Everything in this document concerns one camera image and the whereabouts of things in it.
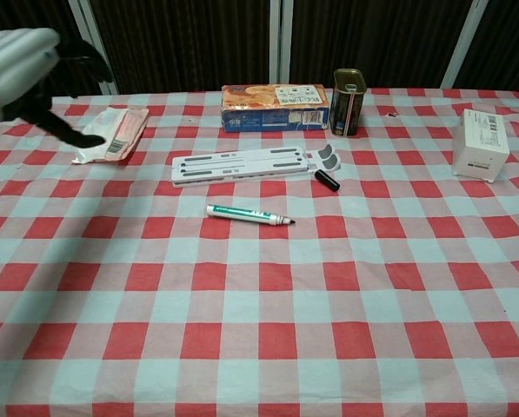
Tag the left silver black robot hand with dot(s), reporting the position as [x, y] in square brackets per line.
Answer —
[11, 65]

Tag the green white marker pen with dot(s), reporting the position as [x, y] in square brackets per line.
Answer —
[241, 213]

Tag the black marker cap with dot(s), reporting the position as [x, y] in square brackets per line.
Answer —
[327, 180]

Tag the dark ribbed partition panel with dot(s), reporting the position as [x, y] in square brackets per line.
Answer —
[507, 48]
[372, 35]
[24, 13]
[185, 43]

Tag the white pink wipes pack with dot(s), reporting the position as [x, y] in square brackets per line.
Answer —
[120, 130]

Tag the white folding laptop stand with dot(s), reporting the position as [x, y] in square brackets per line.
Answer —
[241, 167]

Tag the orange blue cookie box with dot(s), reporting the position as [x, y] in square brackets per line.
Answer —
[259, 119]

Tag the dark olive tin can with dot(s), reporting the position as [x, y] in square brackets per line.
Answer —
[348, 108]

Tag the red white checkered tablecloth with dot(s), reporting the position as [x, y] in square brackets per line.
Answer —
[259, 304]

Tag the white cardboard box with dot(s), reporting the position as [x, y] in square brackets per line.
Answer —
[481, 147]

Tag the white partition frame post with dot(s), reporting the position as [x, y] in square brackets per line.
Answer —
[464, 43]
[280, 43]
[85, 21]

